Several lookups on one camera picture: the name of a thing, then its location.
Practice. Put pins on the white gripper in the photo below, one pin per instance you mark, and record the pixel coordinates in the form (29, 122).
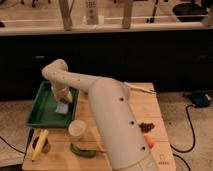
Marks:
(61, 92)

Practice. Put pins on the yellow banana toy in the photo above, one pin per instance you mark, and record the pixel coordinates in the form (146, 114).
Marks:
(40, 143)

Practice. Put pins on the green plastic tray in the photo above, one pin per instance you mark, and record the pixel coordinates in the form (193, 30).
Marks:
(43, 115)

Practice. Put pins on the dark round coaster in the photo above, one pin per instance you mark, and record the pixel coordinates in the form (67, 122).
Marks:
(46, 147)

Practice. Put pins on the black power adapter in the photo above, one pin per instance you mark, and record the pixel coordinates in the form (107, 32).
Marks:
(200, 99)

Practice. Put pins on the orange carrot toy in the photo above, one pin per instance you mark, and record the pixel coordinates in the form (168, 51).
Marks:
(149, 141)

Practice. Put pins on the brown grape cluster toy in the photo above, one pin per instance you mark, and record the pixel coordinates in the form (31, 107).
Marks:
(146, 127)

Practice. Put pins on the blue grey sponge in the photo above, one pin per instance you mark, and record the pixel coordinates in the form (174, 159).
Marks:
(61, 108)

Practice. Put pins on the white cup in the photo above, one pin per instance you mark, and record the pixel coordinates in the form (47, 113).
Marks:
(77, 129)

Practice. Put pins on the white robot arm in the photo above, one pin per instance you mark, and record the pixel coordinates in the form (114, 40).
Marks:
(125, 145)

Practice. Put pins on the white knife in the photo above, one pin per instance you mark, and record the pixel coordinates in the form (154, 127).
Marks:
(140, 88)

